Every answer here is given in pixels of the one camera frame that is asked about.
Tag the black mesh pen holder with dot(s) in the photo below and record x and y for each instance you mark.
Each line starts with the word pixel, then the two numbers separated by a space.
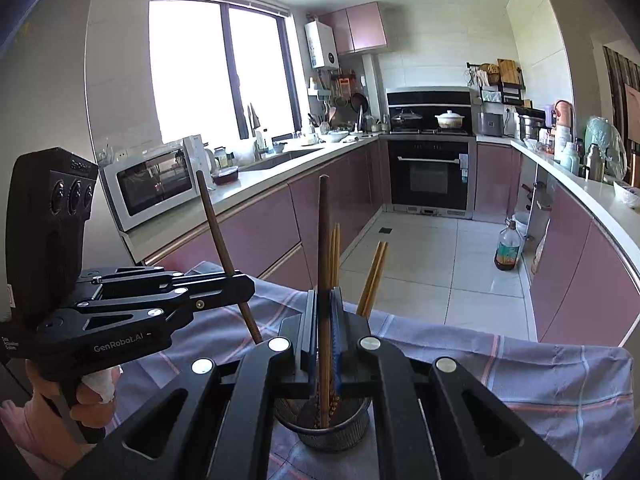
pixel 345 437

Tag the dark red bowl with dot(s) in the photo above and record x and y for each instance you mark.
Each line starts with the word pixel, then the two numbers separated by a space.
pixel 226 176

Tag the steel thermos flask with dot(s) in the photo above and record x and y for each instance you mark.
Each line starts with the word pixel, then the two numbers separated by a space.
pixel 594 165

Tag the black range hood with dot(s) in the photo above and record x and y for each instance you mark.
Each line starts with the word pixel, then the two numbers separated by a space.
pixel 430 99

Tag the black wall rack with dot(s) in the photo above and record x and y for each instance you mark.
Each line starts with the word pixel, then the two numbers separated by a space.
pixel 507 85

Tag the long pink base cabinet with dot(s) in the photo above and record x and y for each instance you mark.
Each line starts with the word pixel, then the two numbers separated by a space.
pixel 260 230

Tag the built-in black oven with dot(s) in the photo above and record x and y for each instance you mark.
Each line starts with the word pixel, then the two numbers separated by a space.
pixel 427 175

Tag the steel kitchen faucet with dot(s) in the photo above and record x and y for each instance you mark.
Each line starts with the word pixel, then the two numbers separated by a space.
pixel 254 125

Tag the steel stock pot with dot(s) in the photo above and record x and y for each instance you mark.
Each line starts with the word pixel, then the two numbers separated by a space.
pixel 531 127

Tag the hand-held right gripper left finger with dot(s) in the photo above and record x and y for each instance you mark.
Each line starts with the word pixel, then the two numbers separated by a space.
pixel 310 350

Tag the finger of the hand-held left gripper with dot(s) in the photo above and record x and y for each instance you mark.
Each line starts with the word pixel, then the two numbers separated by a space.
pixel 150 276
pixel 220 292

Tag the blue-grey plaid cloth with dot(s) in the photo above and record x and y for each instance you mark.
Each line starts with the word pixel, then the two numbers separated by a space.
pixel 525 385

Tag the bundle of wooden chopsticks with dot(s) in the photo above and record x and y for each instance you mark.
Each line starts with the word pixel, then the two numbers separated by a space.
pixel 372 280

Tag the person's left hand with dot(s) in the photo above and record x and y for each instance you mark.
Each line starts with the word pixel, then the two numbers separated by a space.
pixel 95 410

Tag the grey refrigerator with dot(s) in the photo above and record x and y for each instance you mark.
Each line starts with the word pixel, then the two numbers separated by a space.
pixel 50 85

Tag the pink wall cabinet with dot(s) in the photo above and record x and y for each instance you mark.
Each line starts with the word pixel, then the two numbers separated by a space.
pixel 362 27

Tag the kitchen window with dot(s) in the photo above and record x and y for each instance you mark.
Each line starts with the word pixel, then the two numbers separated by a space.
pixel 190 70

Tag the cooking oil bottle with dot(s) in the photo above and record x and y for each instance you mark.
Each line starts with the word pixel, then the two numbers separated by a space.
pixel 507 252

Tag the white casserole pot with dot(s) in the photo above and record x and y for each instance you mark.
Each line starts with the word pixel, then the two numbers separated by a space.
pixel 450 121

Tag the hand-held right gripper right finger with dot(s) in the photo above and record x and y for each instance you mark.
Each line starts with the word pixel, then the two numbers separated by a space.
pixel 337 345

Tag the person's left forearm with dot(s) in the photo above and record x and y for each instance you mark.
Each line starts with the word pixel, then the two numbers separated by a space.
pixel 30 440

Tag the curved pink base cabinet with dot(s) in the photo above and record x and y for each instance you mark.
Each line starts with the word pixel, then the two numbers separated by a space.
pixel 585 280

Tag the white countertop oven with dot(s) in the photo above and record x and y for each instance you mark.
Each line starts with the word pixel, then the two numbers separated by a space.
pixel 155 185

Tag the narrow pink base cabinet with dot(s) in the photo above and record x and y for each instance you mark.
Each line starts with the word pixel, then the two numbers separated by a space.
pixel 495 182

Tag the hanging black frying pan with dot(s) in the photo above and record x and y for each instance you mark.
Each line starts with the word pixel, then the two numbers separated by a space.
pixel 360 102

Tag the white water heater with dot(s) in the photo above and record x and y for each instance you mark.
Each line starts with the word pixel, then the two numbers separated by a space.
pixel 321 45

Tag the black pot with glass lid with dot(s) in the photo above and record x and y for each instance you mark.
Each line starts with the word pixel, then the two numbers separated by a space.
pixel 406 120

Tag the pink electric kettle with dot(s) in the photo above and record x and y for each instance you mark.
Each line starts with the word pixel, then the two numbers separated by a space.
pixel 564 116

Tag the green fan in plastic cover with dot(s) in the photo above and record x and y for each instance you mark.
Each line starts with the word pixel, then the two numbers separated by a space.
pixel 605 145

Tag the long brown chopstick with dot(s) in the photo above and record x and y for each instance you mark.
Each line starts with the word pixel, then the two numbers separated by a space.
pixel 324 235
pixel 215 225

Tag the white bowl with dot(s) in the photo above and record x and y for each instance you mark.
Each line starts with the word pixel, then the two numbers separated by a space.
pixel 627 195

